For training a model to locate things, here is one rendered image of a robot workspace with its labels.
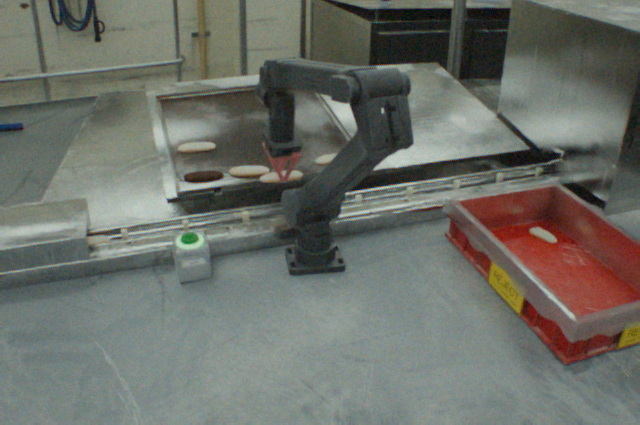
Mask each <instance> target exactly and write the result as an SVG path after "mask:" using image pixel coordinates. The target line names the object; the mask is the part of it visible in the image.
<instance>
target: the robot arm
mask: <svg viewBox="0 0 640 425"><path fill-rule="evenodd" d="M411 88H412V85H411V79H409V76H408V75H407V73H405V72H401V71H400V70H399V69H397V68H385V69H381V68H377V67H375V66H351V65H342V64H333V63H325V62H315V61H307V60H306V59H303V58H302V57H289V58H278V59H268V60H265V62H264V64H263V66H260V68H259V82H258V83H257V85H256V87H255V94H256V97H257V99H258V100H259V101H260V102H262V103H263V104H264V105H265V106H266V107H267V108H268V109H269V130H263V137H264V143H263V146H264V148H265V151H266V153H267V155H268V157H269V159H270V162H271V164H272V167H273V169H274V171H275V172H276V173H278V175H279V178H280V181H281V182H286V181H287V180H288V177H289V175H290V173H292V171H293V169H294V168H295V166H296V164H297V162H298V161H299V159H300V158H301V154H300V151H301V150H302V145H301V143H300V142H299V140H298V139H297V138H296V135H295V92H293V91H290V90H297V89H298V90H304V91H308V92H312V93H316V94H322V95H326V96H330V99H331V101H336V102H341V104H345V105H346V104H349V105H350V108H351V111H352V114H353V117H354V121H355V124H356V127H357V131H356V132H355V134H354V135H353V138H352V139H351V140H350V141H349V142H348V143H347V144H346V145H344V146H343V148H342V149H341V150H340V151H339V153H338V154H337V155H336V156H335V157H334V158H333V160H332V161H330V162H329V163H328V164H327V165H326V167H325V168H324V169H323V170H322V172H321V173H320V174H319V175H317V176H316V177H315V178H314V180H312V181H310V182H308V183H307V184H306V185H304V186H303V187H300V188H295V189H288V190H284V191H283V194H282V209H283V214H284V217H285V220H286V222H287V224H288V225H289V226H290V227H296V226H297V228H298V239H297V240H295V246H294V247H286V248H285V259H286V264H287V270H289V274H290V275H292V276H296V275H309V274H322V273H335V272H343V271H345V260H344V258H343V255H342V252H341V249H340V246H339V245H338V244H335V242H334V240H333V228H330V220H334V218H335V217H338V216H339V215H340V212H341V203H342V202H343V201H344V200H346V197H344V195H346V194H347V193H348V191H350V190H351V189H352V188H353V187H354V186H355V185H356V184H357V183H360V182H361V181H362V180H363V179H364V177H365V176H366V175H367V174H369V173H370V172H371V171H372V170H373V169H375V168H376V167H377V166H378V165H380V163H381V162H382V161H383V160H384V159H386V158H387V157H388V156H392V155H394V154H395V153H397V152H398V151H400V150H408V149H409V148H410V147H412V145H413V144H414V136H413V134H412V126H411V118H410V109H409V101H408V96H409V94H410V92H411ZM382 108H384V113H382ZM287 160H292V161H290V163H289V166H288V169H287V171H286V173H285V175H283V174H282V171H283V170H284V167H285V164H286V161H287ZM279 161H281V164H280V166H279Z"/></svg>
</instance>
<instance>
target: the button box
mask: <svg viewBox="0 0 640 425"><path fill-rule="evenodd" d="M196 234H199V235H201V236H202V237H203V243H202V244H201V246H199V247H197V248H194V249H189V248H182V247H179V246H178V245H177V243H176V240H177V239H178V238H179V237H180V236H182V235H176V236H172V237H171V240H172V249H173V252H172V253H170V258H171V260H172V266H174V265H175V266H176V270H177V275H178V280H179V283H185V282H191V281H196V280H202V279H208V278H212V267H211V264H210V251H209V246H208V242H207V239H206V236H205V233H204V232H197V233H196Z"/></svg>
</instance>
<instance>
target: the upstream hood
mask: <svg viewBox="0 0 640 425"><path fill-rule="evenodd" d="M90 225H91V220H90V214H89V209H88V202H87V197H82V199H79V198H74V200H73V199H67V200H60V201H53V202H46V203H39V204H32V205H25V206H18V207H11V208H4V209H0V273H4V272H9V271H15V270H21V269H26V268H32V267H33V268H37V267H43V266H48V265H55V264H60V263H66V262H77V261H84V260H89V259H90V258H89V242H88V226H89V228H90Z"/></svg>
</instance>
